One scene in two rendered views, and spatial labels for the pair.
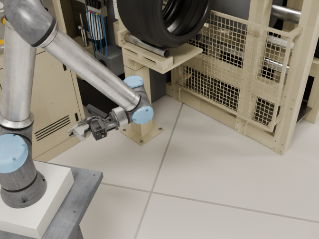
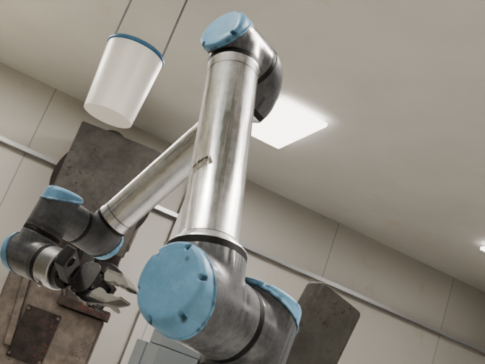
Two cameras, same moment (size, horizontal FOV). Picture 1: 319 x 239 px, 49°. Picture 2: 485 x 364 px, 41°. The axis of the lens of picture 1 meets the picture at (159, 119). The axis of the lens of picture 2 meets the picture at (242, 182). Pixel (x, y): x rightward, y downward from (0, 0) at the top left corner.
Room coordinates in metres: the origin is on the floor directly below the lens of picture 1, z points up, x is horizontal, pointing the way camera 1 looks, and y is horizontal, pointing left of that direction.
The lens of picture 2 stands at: (1.81, 1.57, 0.78)
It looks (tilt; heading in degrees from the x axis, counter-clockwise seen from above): 17 degrees up; 236
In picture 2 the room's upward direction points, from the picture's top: 20 degrees clockwise
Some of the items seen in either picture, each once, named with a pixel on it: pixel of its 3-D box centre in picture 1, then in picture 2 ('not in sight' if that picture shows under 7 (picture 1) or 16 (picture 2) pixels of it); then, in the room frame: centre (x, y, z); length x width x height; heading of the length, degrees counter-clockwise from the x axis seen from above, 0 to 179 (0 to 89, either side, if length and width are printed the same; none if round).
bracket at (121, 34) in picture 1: (143, 29); not in sight; (2.15, 0.08, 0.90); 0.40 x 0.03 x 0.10; 133
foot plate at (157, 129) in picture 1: (142, 129); not in sight; (2.19, 0.15, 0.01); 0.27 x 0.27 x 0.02; 43
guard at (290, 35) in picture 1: (221, 64); not in sight; (2.08, -0.44, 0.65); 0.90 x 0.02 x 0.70; 43
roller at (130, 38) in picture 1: (146, 45); not in sight; (1.92, 0.05, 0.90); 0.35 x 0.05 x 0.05; 43
